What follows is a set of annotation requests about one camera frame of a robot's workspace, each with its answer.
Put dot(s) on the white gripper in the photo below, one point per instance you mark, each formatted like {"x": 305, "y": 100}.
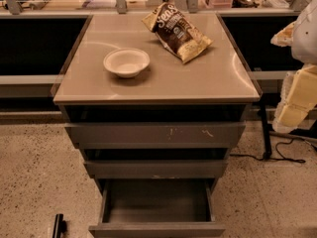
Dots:
{"x": 306, "y": 39}

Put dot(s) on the grey bottom drawer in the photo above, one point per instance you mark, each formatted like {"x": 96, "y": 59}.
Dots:
{"x": 157, "y": 208}

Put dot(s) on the grey drawer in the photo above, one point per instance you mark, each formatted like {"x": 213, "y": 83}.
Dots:
{"x": 156, "y": 163}
{"x": 157, "y": 208}
{"x": 155, "y": 126}

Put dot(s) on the grey drawer cabinet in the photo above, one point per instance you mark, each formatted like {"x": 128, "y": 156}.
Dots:
{"x": 217, "y": 76}

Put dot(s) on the grey middle drawer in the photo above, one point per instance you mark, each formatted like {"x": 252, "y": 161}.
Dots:
{"x": 156, "y": 163}

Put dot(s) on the grey top drawer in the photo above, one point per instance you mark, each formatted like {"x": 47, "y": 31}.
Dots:
{"x": 155, "y": 126}

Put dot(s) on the black table leg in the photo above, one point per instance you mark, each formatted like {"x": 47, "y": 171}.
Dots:
{"x": 267, "y": 144}

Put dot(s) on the brown chip bag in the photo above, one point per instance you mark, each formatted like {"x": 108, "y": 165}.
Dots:
{"x": 178, "y": 35}

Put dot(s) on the white paper bowl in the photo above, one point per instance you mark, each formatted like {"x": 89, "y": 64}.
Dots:
{"x": 126, "y": 63}

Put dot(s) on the black object on floor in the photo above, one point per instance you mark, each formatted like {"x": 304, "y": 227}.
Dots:
{"x": 60, "y": 226}

